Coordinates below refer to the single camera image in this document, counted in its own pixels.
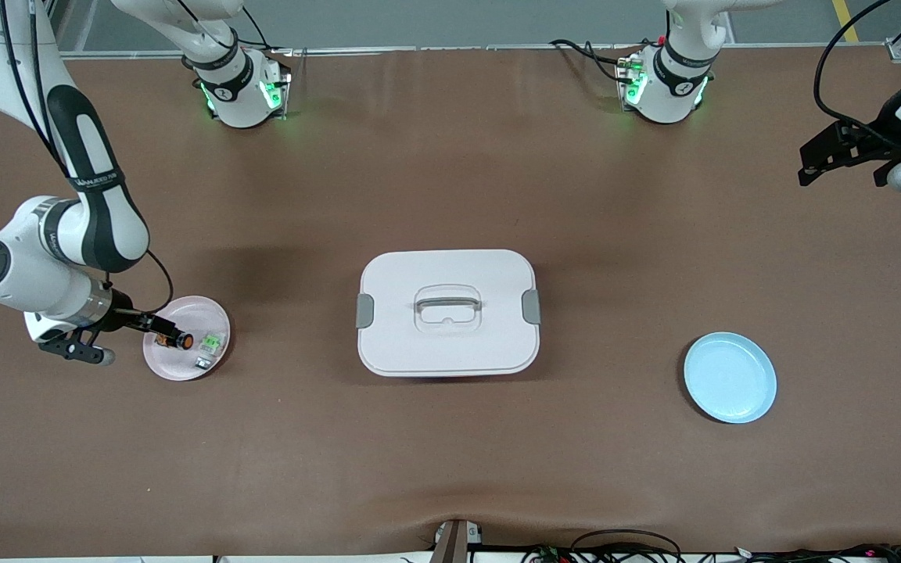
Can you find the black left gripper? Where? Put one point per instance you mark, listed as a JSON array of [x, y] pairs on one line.
[[875, 139]]

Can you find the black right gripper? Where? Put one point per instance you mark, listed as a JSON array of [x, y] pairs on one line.
[[123, 317]]

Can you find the orange push-button switch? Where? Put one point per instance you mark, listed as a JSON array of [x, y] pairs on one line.
[[183, 342]]

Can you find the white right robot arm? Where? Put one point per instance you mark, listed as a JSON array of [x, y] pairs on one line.
[[28, 266]]

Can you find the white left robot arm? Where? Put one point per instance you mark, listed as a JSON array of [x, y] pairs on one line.
[[669, 86]]

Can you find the grey box latch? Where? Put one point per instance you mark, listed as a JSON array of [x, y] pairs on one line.
[[364, 311], [532, 306]]

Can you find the white lidded storage box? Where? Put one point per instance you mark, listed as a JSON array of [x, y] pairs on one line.
[[450, 352]]

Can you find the pink round plate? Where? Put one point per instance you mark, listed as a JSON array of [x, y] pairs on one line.
[[184, 363]]

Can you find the light blue round plate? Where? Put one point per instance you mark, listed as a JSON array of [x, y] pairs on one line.
[[732, 379]]

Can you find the brown table cover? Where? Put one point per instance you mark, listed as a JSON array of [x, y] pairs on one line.
[[450, 453]]

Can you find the green push-button switch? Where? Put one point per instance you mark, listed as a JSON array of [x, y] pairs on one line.
[[213, 342]]

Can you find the brown and white bracket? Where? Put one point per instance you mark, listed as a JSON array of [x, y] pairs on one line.
[[450, 547]]

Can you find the metal table edge rail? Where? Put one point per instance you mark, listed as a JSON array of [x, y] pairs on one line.
[[458, 48]]

